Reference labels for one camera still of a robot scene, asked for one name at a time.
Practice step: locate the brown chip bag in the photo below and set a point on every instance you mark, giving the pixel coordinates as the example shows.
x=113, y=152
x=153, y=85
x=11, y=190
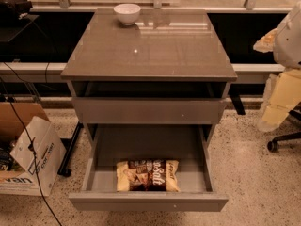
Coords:
x=147, y=175

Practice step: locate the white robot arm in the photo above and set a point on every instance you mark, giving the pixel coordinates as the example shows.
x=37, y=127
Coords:
x=282, y=92

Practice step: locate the grey drawer cabinet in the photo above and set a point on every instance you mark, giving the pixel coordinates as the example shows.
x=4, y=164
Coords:
x=167, y=54

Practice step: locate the closed top drawer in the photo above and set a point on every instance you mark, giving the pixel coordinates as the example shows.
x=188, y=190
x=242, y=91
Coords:
x=129, y=111

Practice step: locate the open middle drawer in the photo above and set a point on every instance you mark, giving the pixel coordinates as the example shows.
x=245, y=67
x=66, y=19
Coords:
x=116, y=143

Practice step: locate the black bag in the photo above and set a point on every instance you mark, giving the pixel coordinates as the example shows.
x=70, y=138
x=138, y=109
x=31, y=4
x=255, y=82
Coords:
x=14, y=9

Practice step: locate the white bowl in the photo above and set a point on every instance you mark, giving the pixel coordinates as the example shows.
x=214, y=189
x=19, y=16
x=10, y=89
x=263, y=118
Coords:
x=127, y=13

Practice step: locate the black table leg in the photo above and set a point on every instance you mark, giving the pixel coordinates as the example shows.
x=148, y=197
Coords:
x=69, y=144

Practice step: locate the cardboard box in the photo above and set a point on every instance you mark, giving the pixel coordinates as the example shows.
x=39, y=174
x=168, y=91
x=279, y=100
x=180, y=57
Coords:
x=34, y=147

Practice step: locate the black office chair base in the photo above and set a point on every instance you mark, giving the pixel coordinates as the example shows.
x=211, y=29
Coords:
x=273, y=146

